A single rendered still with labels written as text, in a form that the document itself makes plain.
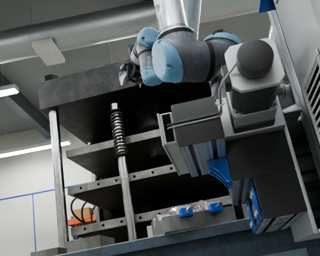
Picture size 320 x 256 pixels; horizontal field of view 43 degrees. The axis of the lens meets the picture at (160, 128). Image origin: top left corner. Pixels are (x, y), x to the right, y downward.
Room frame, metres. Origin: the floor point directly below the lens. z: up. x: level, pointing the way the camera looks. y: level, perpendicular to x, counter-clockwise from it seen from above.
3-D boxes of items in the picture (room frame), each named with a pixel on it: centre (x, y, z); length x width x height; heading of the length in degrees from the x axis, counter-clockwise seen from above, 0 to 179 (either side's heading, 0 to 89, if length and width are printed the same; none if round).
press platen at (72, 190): (2.76, 0.03, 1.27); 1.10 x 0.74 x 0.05; 81
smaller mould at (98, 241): (1.85, 0.39, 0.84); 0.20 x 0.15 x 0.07; 171
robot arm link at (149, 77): (1.27, -0.02, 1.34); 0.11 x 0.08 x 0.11; 110
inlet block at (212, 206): (1.46, -0.15, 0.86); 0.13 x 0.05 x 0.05; 8
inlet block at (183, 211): (1.45, -0.04, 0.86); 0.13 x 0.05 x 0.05; 8
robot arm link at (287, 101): (1.41, -0.48, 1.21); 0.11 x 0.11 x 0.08; 44
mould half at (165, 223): (1.72, -0.05, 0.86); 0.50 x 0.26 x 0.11; 8
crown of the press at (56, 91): (2.71, 0.04, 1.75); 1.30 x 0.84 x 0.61; 81
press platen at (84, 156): (2.77, 0.03, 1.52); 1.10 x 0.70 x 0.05; 81
